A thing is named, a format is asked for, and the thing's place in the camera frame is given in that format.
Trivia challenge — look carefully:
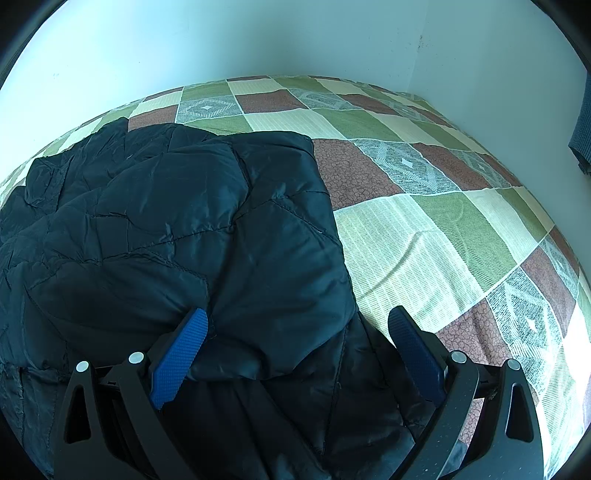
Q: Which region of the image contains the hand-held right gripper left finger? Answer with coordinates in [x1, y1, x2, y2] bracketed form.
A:
[50, 308, 211, 480]

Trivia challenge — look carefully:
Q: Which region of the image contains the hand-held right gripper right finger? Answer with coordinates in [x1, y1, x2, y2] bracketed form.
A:
[387, 305, 549, 480]

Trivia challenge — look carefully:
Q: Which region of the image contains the black puffer jacket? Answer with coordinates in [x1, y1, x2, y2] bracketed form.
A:
[0, 117, 444, 480]

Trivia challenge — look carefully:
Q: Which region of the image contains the patchwork checkered bedspread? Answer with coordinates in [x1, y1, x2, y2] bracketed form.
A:
[0, 75, 591, 472]

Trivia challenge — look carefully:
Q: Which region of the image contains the blue curtain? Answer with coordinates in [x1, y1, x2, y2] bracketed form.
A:
[568, 105, 591, 175]

